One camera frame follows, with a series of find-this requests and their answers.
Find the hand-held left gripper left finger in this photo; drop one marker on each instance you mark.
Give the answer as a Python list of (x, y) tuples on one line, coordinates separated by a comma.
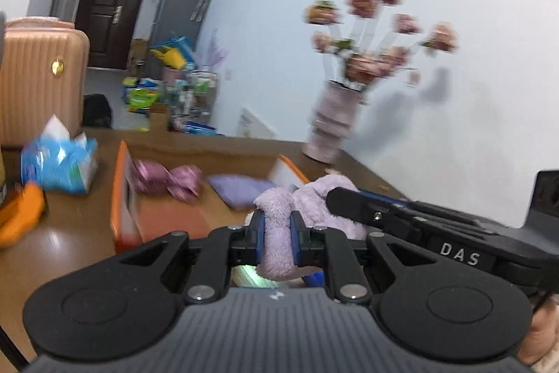
[(260, 235)]

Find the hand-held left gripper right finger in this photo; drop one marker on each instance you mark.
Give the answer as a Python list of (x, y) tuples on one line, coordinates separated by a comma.
[(295, 235)]

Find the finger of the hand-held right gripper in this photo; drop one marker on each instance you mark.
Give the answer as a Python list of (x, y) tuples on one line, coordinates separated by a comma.
[(393, 200), (371, 213)]

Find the lavender fluffy plush cloth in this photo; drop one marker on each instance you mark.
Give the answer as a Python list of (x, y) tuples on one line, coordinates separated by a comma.
[(277, 209)]

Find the orange cardboard box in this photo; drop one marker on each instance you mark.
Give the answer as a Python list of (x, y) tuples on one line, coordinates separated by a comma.
[(166, 215)]

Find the purple satin cloth bundle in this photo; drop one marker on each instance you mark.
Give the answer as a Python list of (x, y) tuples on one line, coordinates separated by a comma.
[(168, 180)]

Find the person's right hand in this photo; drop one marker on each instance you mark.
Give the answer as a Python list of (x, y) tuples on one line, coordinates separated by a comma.
[(541, 333)]

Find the pink ribbed vase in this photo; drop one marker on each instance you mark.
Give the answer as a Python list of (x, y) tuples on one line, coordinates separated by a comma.
[(332, 119)]

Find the dried pink roses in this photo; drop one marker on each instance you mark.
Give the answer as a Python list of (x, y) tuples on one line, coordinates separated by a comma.
[(371, 65)]

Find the pile of floor clutter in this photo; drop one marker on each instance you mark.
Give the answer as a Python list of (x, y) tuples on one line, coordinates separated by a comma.
[(174, 97)]

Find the blue and yellow toy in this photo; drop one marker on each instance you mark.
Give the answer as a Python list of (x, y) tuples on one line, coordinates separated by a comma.
[(172, 52)]

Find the black floor bag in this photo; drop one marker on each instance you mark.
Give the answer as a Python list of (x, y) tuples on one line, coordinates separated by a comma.
[(97, 111)]

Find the blue tissue pack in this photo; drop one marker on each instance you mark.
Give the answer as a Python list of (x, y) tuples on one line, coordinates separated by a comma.
[(61, 163)]

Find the orange rubber gloves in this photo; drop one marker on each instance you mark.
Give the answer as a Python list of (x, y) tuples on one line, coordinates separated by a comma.
[(19, 211)]

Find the grey refrigerator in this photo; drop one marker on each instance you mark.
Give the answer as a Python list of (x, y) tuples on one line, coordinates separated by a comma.
[(181, 6)]

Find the pink ribbed suitcase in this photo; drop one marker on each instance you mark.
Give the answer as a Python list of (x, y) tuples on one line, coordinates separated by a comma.
[(39, 84)]

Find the dark wooden door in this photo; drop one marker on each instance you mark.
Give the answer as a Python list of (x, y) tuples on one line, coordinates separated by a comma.
[(109, 6)]

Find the purple flower wall sticker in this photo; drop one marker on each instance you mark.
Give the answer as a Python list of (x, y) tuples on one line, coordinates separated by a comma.
[(215, 49)]

